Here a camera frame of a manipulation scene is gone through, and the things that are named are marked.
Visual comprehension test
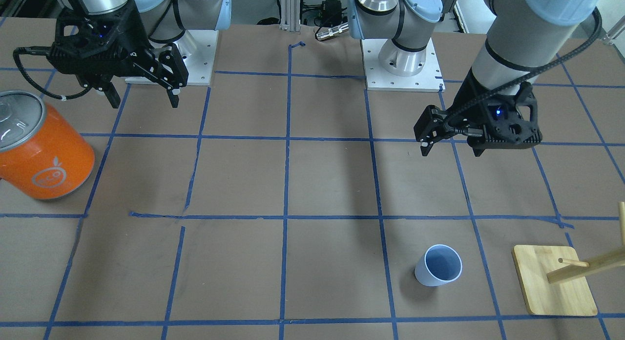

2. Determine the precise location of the light blue plastic cup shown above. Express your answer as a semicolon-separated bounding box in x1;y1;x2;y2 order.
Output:
414;244;463;287

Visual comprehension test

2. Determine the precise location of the black power adapter with cables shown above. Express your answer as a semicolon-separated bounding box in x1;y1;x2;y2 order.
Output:
301;0;347;28

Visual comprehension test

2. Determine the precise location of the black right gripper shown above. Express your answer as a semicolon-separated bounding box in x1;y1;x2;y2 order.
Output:
47;0;189;109

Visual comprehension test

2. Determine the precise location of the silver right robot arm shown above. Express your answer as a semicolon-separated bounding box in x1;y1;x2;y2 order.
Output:
45;0;232;108

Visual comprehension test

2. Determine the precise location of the silver cylindrical connector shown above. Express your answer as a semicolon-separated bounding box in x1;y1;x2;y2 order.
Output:
315;22;350;42

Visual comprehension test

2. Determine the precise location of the aluminium frame post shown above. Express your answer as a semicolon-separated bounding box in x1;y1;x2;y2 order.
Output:
277;0;302;34

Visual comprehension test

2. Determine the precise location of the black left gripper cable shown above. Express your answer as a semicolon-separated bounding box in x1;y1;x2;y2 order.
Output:
444;8;603;130

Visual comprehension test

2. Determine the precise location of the wooden mug tree stand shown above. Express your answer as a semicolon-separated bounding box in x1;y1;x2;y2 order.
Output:
512;201;625;316

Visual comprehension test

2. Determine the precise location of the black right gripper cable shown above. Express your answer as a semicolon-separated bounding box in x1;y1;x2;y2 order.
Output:
13;46;98;101

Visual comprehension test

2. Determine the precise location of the orange can with silver lid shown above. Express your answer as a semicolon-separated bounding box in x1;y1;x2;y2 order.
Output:
0;90;95;200

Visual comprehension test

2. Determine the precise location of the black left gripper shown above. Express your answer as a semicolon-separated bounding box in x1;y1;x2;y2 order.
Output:
413;81;542;157

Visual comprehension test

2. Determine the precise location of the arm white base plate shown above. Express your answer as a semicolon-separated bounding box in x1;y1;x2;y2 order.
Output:
361;38;446;92
125;28;219;86

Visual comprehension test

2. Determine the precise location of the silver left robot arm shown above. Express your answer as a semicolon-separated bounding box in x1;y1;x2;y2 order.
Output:
347;0;602;157

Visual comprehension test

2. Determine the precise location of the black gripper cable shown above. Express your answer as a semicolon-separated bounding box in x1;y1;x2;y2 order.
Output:
444;8;603;130
13;46;98;101

